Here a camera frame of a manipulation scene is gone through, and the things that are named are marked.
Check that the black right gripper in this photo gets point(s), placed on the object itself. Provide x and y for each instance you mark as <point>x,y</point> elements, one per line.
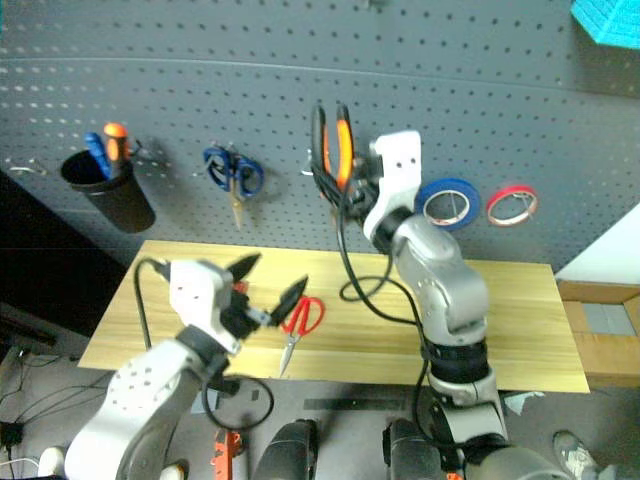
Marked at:
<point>367,185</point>

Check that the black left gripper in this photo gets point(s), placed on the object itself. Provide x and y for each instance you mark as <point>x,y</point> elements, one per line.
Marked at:
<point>240,315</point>

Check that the orange black pliers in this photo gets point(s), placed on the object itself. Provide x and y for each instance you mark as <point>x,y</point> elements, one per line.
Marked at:
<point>343,150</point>

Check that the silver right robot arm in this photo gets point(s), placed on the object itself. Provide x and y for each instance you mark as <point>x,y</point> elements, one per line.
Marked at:
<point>440,285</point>

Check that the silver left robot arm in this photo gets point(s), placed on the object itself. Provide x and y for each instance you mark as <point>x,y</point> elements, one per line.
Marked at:
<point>145,390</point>

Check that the metal pegboard hook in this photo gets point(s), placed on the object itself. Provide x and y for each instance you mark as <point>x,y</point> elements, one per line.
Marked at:
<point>25,170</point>
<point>142,150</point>
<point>306,167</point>
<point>200,173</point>

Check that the blue tape roll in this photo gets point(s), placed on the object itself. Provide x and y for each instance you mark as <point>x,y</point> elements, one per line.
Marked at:
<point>450,183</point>

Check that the dark grey pegboard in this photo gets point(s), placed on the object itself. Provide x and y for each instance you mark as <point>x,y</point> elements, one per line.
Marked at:
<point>450,75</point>

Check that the red tape roll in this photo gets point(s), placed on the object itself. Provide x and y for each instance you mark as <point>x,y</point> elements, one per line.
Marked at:
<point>510,189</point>

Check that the dark rounded shape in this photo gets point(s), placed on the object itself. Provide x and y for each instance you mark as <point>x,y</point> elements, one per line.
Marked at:
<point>292,450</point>

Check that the orange black clamp tool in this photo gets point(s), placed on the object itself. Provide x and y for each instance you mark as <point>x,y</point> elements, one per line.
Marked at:
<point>226,450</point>

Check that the black pen cup holder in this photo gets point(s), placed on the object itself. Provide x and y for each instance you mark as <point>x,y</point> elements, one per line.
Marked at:
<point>120,200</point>

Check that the crumpled pale plastic scrap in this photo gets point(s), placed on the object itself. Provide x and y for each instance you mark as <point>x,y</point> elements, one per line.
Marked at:
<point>520,402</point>

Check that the white round object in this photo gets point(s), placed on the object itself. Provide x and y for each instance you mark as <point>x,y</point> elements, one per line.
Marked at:
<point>52,462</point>

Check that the black power adapter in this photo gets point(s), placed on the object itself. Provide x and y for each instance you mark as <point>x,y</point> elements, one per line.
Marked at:
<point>10,432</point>

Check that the brown cardboard box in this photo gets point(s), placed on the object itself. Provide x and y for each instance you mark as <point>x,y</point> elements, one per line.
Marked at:
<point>605,350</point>

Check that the teal textured object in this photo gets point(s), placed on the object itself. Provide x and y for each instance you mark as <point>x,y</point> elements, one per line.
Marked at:
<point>610,20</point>

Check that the grey sneaker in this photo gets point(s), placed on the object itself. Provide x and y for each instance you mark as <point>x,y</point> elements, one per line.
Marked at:
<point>572,450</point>

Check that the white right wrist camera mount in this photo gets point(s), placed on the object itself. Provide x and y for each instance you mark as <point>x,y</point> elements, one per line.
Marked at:
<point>397,165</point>

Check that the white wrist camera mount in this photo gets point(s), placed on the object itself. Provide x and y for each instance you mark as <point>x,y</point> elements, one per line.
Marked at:
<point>397,165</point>
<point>192,290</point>

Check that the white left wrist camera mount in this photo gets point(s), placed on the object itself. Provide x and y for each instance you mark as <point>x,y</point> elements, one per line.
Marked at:
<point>192,290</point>

